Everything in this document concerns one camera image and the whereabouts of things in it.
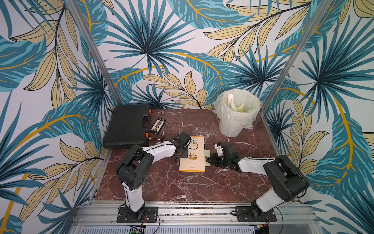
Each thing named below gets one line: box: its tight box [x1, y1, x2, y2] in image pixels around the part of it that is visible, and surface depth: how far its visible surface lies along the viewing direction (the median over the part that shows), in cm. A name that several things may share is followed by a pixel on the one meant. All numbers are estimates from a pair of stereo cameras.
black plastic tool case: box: [102, 104, 153, 150], surface depth 102 cm
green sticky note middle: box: [204, 149, 211, 157], surface depth 99 cm
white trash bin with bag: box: [213, 88, 262, 137], surface depth 94 cm
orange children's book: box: [179, 136, 206, 173], surface depth 93 cm
